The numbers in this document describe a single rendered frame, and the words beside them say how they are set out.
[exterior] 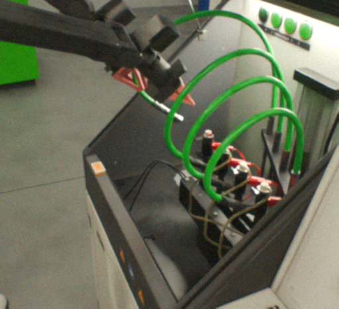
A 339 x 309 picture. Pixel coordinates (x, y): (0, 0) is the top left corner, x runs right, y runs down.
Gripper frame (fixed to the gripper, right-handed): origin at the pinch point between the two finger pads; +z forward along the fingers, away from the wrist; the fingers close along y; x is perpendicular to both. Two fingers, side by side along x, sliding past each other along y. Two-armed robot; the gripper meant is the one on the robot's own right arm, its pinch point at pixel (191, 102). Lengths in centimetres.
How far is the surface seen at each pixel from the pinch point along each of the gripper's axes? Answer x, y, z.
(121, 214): -4.3, -33.4, 7.8
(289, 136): -11.6, 11.4, 17.6
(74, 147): 185, -120, 54
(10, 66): 303, -147, -8
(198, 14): 8.8, 15.0, -11.1
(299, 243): -34.1, -0.1, 20.6
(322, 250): -39.0, 3.1, 19.4
